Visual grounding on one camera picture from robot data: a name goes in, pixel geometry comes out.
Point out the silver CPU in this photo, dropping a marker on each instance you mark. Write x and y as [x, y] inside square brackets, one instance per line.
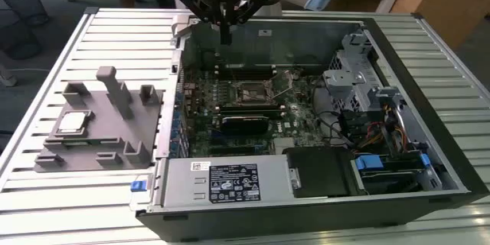
[72, 121]

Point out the CPU socket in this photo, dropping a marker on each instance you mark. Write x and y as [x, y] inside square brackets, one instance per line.
[253, 93]

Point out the black RAM slot bank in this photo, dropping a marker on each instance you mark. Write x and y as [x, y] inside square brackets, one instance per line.
[249, 111]
[245, 72]

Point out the grey metal drive cage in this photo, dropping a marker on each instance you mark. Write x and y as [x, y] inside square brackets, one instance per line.
[345, 80]

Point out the green motherboard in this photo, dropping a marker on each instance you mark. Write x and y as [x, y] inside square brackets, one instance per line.
[302, 113]

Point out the small black graphics card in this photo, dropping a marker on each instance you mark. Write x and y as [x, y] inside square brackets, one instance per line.
[245, 126]

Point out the silver chipset heatsink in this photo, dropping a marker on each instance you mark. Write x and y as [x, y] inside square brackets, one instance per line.
[283, 143]

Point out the grey parts rack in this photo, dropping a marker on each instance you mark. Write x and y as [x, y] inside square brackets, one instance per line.
[103, 130]

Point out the wooden cabinet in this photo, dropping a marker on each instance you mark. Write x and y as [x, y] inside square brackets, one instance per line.
[452, 4]

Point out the green RAM stick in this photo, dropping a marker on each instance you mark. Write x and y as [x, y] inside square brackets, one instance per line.
[88, 142]

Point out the black plastic shroud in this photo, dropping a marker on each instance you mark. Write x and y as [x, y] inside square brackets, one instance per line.
[322, 170]

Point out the black rating label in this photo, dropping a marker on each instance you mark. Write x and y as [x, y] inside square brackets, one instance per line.
[234, 183]

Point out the blue disk carrier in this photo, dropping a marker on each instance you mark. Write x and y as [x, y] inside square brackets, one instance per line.
[367, 164]

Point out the silver power supply unit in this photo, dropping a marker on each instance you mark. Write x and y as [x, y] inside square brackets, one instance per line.
[179, 182]

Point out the blue case latch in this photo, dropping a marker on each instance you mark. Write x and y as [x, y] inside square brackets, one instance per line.
[138, 186]

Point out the blue plastic tab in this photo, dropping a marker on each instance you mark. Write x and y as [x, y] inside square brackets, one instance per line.
[424, 161]

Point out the black hard disk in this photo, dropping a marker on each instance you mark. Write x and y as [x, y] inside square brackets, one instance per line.
[386, 182]

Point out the black open PC case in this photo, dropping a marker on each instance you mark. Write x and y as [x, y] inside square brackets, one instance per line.
[306, 222]

